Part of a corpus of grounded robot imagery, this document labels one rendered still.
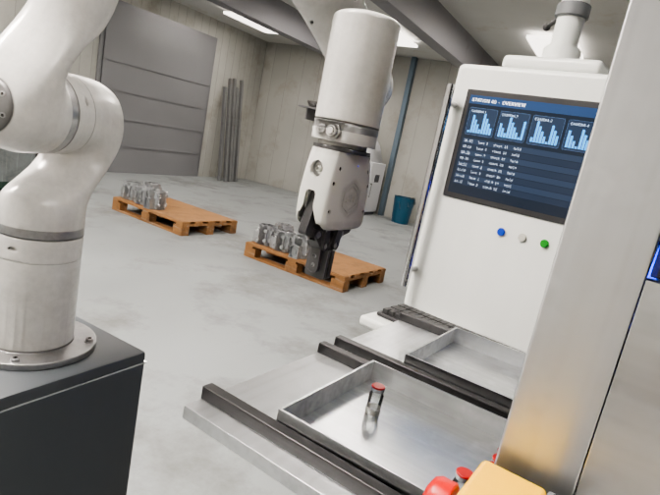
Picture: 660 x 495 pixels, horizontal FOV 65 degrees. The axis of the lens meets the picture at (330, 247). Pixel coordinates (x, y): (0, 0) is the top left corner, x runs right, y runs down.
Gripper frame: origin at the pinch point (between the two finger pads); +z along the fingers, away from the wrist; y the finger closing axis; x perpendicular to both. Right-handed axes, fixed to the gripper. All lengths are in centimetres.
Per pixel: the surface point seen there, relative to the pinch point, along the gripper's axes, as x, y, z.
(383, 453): -14.6, 1.7, 22.1
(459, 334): -5, 54, 20
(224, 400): 5.4, -8.1, 20.5
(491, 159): 9, 89, -19
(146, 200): 437, 307, 88
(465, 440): -21.2, 14.7, 22.1
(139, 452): 101, 60, 110
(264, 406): 3.0, -2.1, 22.3
